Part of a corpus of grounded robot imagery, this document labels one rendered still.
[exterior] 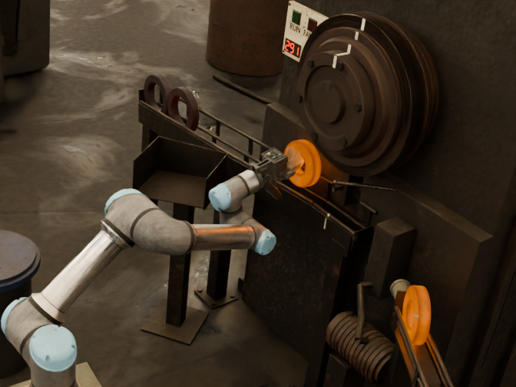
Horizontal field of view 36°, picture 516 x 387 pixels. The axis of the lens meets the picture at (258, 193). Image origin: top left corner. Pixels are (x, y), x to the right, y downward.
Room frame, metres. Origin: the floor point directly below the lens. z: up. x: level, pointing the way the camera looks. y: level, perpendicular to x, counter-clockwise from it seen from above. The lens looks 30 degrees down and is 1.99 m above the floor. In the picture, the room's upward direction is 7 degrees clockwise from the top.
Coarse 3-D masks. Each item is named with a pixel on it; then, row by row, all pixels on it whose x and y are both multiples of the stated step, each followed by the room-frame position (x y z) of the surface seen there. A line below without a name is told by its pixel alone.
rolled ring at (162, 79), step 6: (150, 78) 2.97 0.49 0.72; (156, 78) 2.94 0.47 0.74; (162, 78) 2.93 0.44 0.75; (144, 84) 3.00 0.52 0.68; (150, 84) 2.98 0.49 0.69; (162, 84) 2.90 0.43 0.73; (168, 84) 2.91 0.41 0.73; (144, 90) 3.00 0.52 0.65; (150, 90) 2.99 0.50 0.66; (162, 90) 2.90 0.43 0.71; (168, 90) 2.89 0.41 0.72; (144, 96) 3.00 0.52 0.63; (150, 96) 2.99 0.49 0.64; (150, 102) 2.98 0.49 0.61; (156, 108) 2.96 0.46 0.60; (162, 108) 2.89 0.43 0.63; (168, 114) 2.89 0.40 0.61
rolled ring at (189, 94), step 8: (176, 88) 2.82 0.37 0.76; (184, 88) 2.81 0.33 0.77; (168, 96) 2.86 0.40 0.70; (176, 96) 2.83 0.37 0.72; (184, 96) 2.78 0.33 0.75; (192, 96) 2.78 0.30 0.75; (168, 104) 2.86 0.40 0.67; (176, 104) 2.86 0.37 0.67; (192, 104) 2.75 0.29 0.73; (168, 112) 2.86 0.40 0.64; (176, 112) 2.85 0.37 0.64; (192, 112) 2.73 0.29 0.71; (176, 120) 2.82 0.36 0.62; (192, 120) 2.73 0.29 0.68; (192, 128) 2.74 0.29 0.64
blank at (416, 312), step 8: (408, 288) 1.72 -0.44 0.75; (416, 288) 1.68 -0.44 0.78; (424, 288) 1.68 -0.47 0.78; (408, 296) 1.71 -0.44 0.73; (416, 296) 1.65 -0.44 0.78; (424, 296) 1.65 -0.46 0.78; (408, 304) 1.69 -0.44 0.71; (416, 304) 1.64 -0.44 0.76; (424, 304) 1.62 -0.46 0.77; (408, 312) 1.69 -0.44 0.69; (416, 312) 1.62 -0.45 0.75; (424, 312) 1.61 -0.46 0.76; (408, 320) 1.68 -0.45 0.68; (416, 320) 1.61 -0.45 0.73; (424, 320) 1.60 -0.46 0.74; (408, 328) 1.65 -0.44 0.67; (416, 328) 1.59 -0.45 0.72; (424, 328) 1.59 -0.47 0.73; (416, 336) 1.59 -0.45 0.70; (424, 336) 1.59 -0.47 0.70; (416, 344) 1.60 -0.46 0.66
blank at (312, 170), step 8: (288, 144) 2.32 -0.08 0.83; (296, 144) 2.29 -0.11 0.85; (304, 144) 2.27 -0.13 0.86; (312, 144) 2.28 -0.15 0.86; (304, 152) 2.26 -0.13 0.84; (312, 152) 2.25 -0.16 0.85; (304, 160) 2.26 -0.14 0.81; (312, 160) 2.23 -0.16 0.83; (320, 160) 2.24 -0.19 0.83; (312, 168) 2.22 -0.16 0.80; (320, 168) 2.23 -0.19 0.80; (296, 176) 2.27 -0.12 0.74; (304, 176) 2.24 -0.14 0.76; (312, 176) 2.22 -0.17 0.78; (296, 184) 2.26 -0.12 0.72; (304, 184) 2.24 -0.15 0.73; (312, 184) 2.24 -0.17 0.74
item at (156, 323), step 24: (168, 144) 2.46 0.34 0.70; (192, 144) 2.44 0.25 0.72; (144, 168) 2.36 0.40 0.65; (168, 168) 2.46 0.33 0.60; (192, 168) 2.44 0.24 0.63; (216, 168) 2.30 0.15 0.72; (144, 192) 2.30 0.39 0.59; (168, 192) 2.31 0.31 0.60; (192, 192) 2.32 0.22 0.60; (192, 216) 2.34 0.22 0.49; (168, 288) 2.32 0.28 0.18; (168, 312) 2.31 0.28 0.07; (192, 312) 2.40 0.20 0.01; (168, 336) 2.24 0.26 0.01; (192, 336) 2.26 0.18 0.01
